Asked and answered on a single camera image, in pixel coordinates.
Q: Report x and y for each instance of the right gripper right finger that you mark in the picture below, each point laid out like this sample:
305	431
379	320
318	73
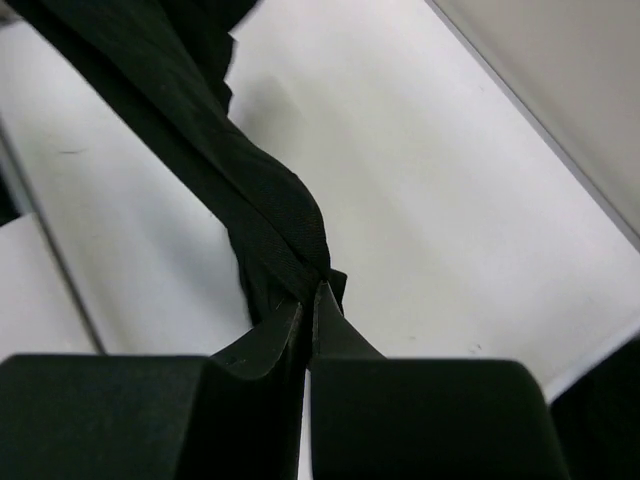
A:
373	417

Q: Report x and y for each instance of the black pleated skirt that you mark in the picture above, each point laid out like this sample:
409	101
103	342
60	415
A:
179	231

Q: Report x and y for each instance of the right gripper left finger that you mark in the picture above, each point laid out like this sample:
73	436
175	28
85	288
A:
233	415

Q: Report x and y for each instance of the aluminium table edge rail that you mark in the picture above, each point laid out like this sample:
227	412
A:
572	67

